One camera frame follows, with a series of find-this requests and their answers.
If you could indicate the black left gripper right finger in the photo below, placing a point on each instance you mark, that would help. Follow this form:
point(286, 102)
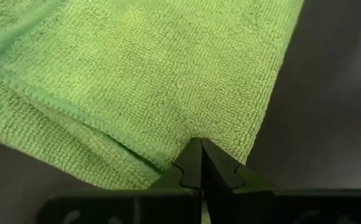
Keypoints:
point(277, 208)

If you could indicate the green microfiber towel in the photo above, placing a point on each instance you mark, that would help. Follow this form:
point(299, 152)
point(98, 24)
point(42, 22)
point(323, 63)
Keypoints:
point(137, 77)

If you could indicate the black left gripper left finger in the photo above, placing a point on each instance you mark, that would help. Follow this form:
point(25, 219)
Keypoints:
point(137, 207)

